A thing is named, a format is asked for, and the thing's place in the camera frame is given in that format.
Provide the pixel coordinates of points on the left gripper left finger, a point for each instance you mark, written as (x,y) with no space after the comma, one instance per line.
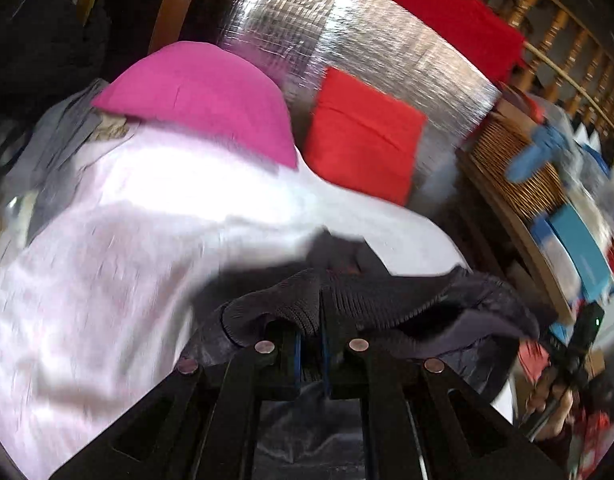
(202,425)

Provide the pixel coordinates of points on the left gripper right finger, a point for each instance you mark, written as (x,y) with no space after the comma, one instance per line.
(420,420)

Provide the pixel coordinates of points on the black quilted jacket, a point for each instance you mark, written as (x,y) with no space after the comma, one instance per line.
(471,321)

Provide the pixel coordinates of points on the pile of dark clothes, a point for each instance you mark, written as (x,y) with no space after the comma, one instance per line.
(46,55)

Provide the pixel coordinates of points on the white embossed bed blanket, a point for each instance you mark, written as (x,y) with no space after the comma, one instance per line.
(95,311)

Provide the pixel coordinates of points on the wooden side table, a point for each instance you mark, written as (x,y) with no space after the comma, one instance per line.
(521,238)

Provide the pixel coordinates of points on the blue shoe box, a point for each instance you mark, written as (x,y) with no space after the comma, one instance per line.
(580,267)

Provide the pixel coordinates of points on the wicker basket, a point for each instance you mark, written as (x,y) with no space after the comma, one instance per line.
(498,140)

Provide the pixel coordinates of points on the red square cushion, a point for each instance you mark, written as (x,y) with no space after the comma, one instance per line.
(363,139)

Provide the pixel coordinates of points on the blue cloth on basket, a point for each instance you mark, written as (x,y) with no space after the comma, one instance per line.
(547,145)

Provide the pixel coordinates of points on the grey folded garment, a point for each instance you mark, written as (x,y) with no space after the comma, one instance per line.
(68,138)

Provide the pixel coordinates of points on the pink cushion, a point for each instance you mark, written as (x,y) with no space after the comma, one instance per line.
(206,90)

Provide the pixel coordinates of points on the wooden stair railing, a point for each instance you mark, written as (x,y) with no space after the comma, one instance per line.
(569,58)

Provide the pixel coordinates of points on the red cloth on railing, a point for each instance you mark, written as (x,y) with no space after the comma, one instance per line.
(490,44)

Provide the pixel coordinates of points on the silver foil insulation panel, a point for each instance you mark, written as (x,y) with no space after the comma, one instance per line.
(382,44)

